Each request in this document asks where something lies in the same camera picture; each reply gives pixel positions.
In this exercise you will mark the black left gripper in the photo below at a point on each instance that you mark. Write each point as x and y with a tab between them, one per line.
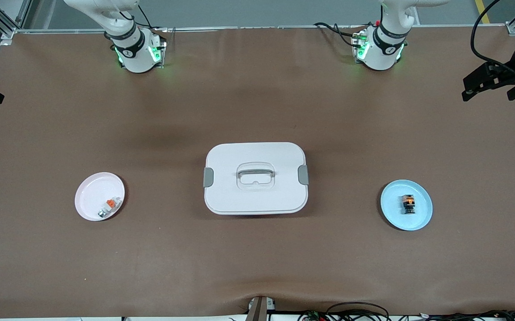
510	73

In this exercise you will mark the black and orange switch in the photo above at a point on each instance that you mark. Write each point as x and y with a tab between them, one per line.
408	204

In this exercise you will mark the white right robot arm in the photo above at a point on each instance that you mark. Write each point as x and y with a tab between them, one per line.
137	58

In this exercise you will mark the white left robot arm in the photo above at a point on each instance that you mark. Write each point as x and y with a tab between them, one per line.
380	55

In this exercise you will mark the pink round plate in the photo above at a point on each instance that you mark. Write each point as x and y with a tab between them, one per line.
92	196

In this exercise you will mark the light blue round plate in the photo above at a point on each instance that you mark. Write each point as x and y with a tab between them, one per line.
393	216

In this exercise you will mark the white lidded storage box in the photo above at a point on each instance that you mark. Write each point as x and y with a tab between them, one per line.
257	196

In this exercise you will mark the brown table mat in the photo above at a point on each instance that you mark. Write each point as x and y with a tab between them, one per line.
257	267

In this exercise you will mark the aluminium table edge rail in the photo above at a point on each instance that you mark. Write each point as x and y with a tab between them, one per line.
83	30

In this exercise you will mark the grey camera bracket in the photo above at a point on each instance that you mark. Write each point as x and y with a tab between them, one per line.
259	310

